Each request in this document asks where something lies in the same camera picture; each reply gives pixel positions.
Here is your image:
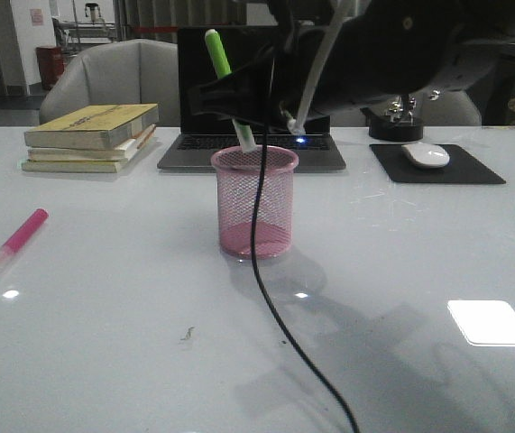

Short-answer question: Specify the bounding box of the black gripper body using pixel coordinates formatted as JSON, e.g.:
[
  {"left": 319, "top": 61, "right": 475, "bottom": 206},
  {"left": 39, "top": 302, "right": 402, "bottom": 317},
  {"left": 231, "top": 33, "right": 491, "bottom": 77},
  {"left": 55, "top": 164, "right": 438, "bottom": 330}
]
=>
[{"left": 239, "top": 17, "right": 365, "bottom": 131}]

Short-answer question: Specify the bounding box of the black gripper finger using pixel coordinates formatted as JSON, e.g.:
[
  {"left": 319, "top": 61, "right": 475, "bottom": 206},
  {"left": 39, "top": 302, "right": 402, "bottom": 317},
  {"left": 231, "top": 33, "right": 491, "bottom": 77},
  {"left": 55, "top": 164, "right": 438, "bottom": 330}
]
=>
[{"left": 187, "top": 67, "right": 270, "bottom": 120}]

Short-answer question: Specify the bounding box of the green highlighter pen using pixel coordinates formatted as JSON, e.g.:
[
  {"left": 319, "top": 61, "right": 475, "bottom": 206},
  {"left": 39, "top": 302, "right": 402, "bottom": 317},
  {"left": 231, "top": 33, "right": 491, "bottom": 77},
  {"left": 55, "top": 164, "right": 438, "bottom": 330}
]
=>
[{"left": 204, "top": 28, "right": 257, "bottom": 152}]

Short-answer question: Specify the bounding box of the pink highlighter pen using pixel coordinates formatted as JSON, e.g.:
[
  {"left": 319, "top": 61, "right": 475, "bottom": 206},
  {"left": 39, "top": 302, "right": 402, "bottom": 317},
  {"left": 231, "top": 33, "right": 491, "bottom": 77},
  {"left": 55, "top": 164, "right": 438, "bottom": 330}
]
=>
[{"left": 0, "top": 208, "right": 49, "bottom": 275}]

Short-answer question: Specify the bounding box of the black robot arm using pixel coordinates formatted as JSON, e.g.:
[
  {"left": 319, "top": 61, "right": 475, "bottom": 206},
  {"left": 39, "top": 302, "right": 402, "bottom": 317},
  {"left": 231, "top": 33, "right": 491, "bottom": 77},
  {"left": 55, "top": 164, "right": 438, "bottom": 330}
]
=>
[{"left": 188, "top": 1, "right": 515, "bottom": 131}]

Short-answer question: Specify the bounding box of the pink mesh pen holder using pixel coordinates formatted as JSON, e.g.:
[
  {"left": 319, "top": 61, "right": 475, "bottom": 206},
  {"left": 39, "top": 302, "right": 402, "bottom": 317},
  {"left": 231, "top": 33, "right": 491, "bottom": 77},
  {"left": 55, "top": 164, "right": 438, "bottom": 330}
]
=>
[{"left": 211, "top": 146, "right": 299, "bottom": 259}]

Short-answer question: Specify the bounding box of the grey left armchair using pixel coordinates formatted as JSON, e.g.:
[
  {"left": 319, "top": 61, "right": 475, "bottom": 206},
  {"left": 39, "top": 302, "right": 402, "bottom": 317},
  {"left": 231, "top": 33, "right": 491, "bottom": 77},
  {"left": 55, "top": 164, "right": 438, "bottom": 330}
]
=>
[{"left": 39, "top": 39, "right": 180, "bottom": 126}]

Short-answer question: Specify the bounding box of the grey armchair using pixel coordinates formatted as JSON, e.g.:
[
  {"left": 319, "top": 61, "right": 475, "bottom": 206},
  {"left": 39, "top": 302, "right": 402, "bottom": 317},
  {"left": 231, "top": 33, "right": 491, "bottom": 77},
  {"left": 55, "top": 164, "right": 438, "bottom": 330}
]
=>
[
  {"left": 330, "top": 91, "right": 482, "bottom": 127},
  {"left": 39, "top": 39, "right": 180, "bottom": 126}
]

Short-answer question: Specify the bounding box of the red barrier belt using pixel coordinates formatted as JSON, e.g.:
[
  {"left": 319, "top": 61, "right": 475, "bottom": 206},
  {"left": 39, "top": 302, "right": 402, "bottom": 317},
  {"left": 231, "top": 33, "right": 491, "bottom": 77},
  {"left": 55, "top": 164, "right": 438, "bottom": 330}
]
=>
[{"left": 131, "top": 24, "right": 231, "bottom": 35}]

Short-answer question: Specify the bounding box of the ferris wheel desk ornament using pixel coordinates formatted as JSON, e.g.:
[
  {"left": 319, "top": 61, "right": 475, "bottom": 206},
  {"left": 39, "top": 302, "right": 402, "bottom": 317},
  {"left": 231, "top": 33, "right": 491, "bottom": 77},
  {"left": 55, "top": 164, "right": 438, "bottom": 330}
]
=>
[{"left": 369, "top": 94, "right": 424, "bottom": 143}]

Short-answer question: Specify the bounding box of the yellow top book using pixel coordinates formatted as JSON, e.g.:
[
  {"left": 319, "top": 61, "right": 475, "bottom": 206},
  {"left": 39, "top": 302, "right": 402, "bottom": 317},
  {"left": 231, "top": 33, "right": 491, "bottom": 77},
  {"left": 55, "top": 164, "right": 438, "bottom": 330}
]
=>
[{"left": 24, "top": 104, "right": 159, "bottom": 150}]

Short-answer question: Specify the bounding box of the bottom yellow-edged book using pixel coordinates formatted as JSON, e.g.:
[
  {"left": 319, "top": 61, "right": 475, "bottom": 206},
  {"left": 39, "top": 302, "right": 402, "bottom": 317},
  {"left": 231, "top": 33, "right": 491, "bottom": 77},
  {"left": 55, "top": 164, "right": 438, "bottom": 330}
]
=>
[{"left": 20, "top": 136, "right": 154, "bottom": 173}]

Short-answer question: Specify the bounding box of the metal trolley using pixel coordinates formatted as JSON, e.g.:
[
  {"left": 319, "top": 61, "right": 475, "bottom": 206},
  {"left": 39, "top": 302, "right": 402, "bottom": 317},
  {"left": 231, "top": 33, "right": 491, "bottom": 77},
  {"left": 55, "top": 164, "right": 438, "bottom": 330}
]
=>
[{"left": 50, "top": 0, "right": 116, "bottom": 48}]

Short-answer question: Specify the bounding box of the grey right armchair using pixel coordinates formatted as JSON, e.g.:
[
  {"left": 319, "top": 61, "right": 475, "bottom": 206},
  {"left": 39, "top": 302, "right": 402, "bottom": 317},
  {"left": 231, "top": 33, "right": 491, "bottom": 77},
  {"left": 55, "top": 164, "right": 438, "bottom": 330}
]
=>
[{"left": 330, "top": 91, "right": 482, "bottom": 127}]

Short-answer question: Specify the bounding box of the white computer mouse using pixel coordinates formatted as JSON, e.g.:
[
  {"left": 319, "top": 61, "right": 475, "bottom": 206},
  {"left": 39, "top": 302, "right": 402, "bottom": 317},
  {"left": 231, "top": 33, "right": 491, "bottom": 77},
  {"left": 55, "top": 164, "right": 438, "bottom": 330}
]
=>
[{"left": 401, "top": 142, "right": 450, "bottom": 169}]

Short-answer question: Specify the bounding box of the red bin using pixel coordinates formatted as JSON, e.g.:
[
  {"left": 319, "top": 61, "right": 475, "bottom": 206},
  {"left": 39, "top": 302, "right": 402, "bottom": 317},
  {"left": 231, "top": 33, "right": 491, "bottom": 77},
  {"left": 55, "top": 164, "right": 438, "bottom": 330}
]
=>
[{"left": 35, "top": 46, "right": 64, "bottom": 90}]

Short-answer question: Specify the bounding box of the black mouse pad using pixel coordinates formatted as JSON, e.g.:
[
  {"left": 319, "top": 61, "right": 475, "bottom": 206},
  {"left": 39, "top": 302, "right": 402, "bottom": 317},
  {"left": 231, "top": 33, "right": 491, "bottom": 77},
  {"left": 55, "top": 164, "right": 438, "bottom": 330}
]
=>
[{"left": 370, "top": 143, "right": 506, "bottom": 185}]

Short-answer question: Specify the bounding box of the white cable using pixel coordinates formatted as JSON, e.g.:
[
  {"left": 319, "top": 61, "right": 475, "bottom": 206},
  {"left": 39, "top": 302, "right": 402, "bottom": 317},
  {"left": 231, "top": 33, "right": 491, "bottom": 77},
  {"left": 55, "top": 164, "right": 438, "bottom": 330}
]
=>
[{"left": 286, "top": 0, "right": 357, "bottom": 134}]

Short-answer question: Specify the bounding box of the black cable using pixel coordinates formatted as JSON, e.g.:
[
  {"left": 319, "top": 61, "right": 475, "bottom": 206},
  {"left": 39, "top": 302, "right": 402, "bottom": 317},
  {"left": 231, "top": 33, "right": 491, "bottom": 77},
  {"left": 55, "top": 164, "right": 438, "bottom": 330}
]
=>
[{"left": 250, "top": 58, "right": 362, "bottom": 433}]

